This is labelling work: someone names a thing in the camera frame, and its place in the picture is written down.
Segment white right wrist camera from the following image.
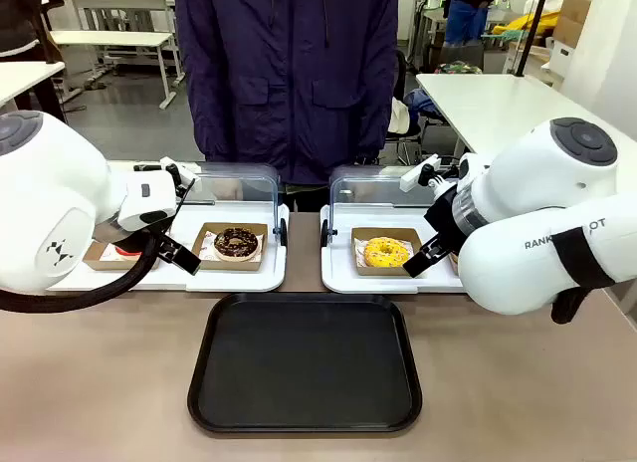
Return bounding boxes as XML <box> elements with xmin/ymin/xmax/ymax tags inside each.
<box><xmin>399</xmin><ymin>152</ymin><xmax>462</xmax><ymax>194</ymax></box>

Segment colourful patterned bag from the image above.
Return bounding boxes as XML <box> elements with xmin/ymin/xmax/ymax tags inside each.
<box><xmin>434</xmin><ymin>60</ymin><xmax>485</xmax><ymax>76</ymax></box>

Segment brown cardboard box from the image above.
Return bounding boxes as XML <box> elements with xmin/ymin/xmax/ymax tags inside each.
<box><xmin>551</xmin><ymin>0</ymin><xmax>596</xmax><ymax>49</ymax></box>

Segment white display case base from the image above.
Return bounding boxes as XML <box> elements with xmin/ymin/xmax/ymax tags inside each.
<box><xmin>320</xmin><ymin>202</ymin><xmax>467</xmax><ymax>295</ymax></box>
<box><xmin>47</xmin><ymin>202</ymin><xmax>290</xmax><ymax>294</ymax></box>

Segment black plastic serving tray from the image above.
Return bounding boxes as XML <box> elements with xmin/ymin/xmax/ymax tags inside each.
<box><xmin>187</xmin><ymin>292</ymin><xmax>423</xmax><ymax>436</ymax></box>

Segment clear display case lid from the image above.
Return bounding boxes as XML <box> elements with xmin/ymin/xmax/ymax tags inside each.
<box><xmin>176</xmin><ymin>161</ymin><xmax>283</xmax><ymax>242</ymax></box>
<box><xmin>327</xmin><ymin>163</ymin><xmax>449</xmax><ymax>237</ymax></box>

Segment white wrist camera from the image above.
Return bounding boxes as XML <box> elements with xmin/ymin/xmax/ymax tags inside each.
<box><xmin>158</xmin><ymin>156</ymin><xmax>201</xmax><ymax>187</ymax></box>
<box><xmin>399</xmin><ymin>152</ymin><xmax>462</xmax><ymax>194</ymax></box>

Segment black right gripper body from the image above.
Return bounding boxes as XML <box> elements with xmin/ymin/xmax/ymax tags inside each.
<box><xmin>422</xmin><ymin>182</ymin><xmax>467</xmax><ymax>247</ymax></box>

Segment white storage box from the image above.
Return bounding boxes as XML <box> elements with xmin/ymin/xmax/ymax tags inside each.
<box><xmin>548</xmin><ymin>38</ymin><xmax>578</xmax><ymax>77</ymax></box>

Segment person right forearm purple sleeve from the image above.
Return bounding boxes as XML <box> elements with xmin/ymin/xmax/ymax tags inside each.
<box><xmin>183</xmin><ymin>58</ymin><xmax>223</xmax><ymax>163</ymax></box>

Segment large white table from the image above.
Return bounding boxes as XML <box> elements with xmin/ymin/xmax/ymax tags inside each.
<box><xmin>415</xmin><ymin>72</ymin><xmax>637</xmax><ymax>159</ymax></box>

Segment black strap on right arm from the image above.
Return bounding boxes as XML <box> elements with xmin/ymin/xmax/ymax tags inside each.
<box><xmin>551</xmin><ymin>226</ymin><xmax>618</xmax><ymax>290</ymax></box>

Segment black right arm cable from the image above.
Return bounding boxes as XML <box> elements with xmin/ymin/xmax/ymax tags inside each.
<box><xmin>549</xmin><ymin>285</ymin><xmax>596</xmax><ymax>326</ymax></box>

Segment background person dark clothes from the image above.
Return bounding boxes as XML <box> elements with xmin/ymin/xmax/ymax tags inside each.
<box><xmin>0</xmin><ymin>0</ymin><xmax>44</xmax><ymax>63</ymax></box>

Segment black pole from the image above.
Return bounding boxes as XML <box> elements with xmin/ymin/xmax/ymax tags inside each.
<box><xmin>514</xmin><ymin>0</ymin><xmax>554</xmax><ymax>79</ymax></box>

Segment chocolate donut with nuts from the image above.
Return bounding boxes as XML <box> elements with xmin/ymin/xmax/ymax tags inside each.
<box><xmin>213</xmin><ymin>226</ymin><xmax>261</xmax><ymax>262</ymax></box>

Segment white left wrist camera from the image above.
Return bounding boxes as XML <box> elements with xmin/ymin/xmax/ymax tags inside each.
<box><xmin>158</xmin><ymin>156</ymin><xmax>201</xmax><ymax>187</ymax></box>

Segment blue cloth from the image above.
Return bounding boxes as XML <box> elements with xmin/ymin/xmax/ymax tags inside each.
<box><xmin>402</xmin><ymin>87</ymin><xmax>442</xmax><ymax>120</ymax></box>

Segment person left forearm purple sleeve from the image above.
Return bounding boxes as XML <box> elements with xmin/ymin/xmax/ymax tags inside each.
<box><xmin>353</xmin><ymin>58</ymin><xmax>400</xmax><ymax>165</ymax></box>

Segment background person blue apron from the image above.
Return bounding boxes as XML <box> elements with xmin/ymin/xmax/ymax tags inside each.
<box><xmin>442</xmin><ymin>0</ymin><xmax>514</xmax><ymax>48</ymax></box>

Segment yellow fabric item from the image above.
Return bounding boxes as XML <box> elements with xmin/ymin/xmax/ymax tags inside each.
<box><xmin>507</xmin><ymin>9</ymin><xmax>562</xmax><ymax>39</ymax></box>

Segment black left arm cable sleeve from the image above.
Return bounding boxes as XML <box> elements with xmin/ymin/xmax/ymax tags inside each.
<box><xmin>0</xmin><ymin>232</ymin><xmax>168</xmax><ymax>314</ymax></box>

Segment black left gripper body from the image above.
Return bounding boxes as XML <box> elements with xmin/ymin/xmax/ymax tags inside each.
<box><xmin>97</xmin><ymin>210</ymin><xmax>179</xmax><ymax>253</ymax></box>

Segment yellow glazed donut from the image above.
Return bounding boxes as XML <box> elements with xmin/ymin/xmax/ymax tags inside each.
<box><xmin>363</xmin><ymin>236</ymin><xmax>412</xmax><ymax>269</ymax></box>

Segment person in purple jacket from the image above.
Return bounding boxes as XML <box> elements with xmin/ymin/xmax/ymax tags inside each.
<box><xmin>173</xmin><ymin>0</ymin><xmax>400</xmax><ymax>212</ymax></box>

